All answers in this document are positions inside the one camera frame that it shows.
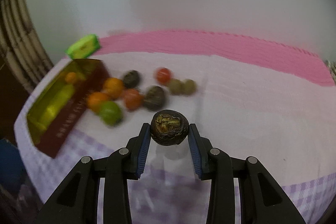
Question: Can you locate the brown ridged door frame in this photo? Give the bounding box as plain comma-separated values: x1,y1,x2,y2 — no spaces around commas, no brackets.
1,0,54,93

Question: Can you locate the red tomato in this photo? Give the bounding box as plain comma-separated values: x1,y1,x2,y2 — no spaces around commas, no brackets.
155,68,172,85
123,89,143,111

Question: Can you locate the pink purple checkered tablecloth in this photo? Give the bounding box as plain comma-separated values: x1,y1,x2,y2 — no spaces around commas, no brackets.
14,31,335,223

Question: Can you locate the brown kiwi fruit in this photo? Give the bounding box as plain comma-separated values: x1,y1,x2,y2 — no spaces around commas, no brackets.
167,79,183,96
183,79,197,96

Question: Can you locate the blue object at floor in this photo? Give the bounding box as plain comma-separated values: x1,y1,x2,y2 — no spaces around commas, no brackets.
0,139,26,193

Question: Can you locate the orange mandarin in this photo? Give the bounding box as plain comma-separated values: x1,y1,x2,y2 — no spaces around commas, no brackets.
87,92,109,114
102,77,124,100

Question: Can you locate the dark passion fruit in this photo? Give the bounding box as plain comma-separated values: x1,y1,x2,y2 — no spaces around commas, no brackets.
143,86,166,111
150,110,189,146
122,70,141,89

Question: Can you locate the gold metal tin tray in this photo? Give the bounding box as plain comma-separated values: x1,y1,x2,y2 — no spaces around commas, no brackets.
26,59,109,158

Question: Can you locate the small orange in tray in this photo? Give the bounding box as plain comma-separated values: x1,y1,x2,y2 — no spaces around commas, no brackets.
64,72,77,85

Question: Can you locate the green lime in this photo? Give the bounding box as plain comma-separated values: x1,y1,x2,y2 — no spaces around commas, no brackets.
98,101,123,126

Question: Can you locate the green tissue box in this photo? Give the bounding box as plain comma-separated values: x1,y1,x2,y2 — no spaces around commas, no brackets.
66,34,101,60

